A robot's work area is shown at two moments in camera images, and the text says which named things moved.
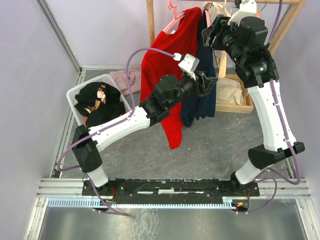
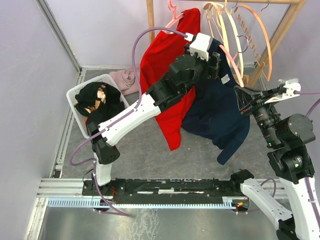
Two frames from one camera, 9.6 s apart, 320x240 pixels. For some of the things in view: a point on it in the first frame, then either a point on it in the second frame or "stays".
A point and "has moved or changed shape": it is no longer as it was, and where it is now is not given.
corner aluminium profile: x=58 y=33 stays
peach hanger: x=263 y=7 has moved or changed shape
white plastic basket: x=106 y=79 stays
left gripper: x=206 y=84 -> x=213 y=72
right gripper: x=220 y=26 -> x=244 y=102
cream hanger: x=222 y=72 has moved or changed shape
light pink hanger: x=209 y=24 -> x=233 y=64
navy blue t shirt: x=198 y=107 has moved or changed shape
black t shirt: x=99 y=102 stays
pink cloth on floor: x=134 y=75 stays
